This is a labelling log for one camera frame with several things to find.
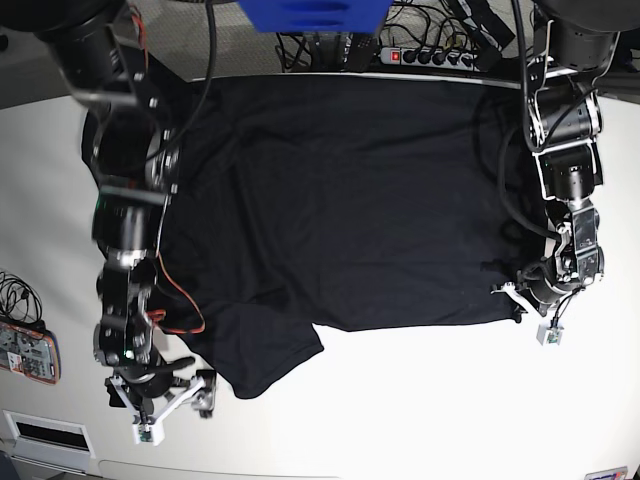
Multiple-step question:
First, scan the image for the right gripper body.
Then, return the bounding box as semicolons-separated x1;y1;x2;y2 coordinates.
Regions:
119;367;174;410

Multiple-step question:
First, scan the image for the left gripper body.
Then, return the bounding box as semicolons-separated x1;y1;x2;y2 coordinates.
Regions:
519;267;565;308

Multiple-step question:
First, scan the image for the black T-shirt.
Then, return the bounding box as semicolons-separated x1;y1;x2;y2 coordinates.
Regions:
149;75;544;400

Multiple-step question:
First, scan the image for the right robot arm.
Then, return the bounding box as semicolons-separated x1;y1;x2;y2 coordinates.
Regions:
8;1;215;425

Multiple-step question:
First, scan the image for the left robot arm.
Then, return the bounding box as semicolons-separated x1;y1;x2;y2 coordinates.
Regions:
94;5;617;416

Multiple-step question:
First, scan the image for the orange electronics case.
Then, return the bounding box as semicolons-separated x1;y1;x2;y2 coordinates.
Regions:
1;321;61;385

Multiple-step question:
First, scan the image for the card at table edge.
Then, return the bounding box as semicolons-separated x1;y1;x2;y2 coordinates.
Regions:
584;466;628;480

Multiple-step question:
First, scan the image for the white power strip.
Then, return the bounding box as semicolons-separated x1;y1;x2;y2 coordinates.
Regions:
378;47;478;72

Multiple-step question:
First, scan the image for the blue plastic bin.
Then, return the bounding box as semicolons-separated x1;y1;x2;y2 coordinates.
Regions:
238;0;392;33

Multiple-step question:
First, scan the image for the black coiled cable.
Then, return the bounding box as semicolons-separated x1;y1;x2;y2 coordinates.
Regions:
0;268;44;326

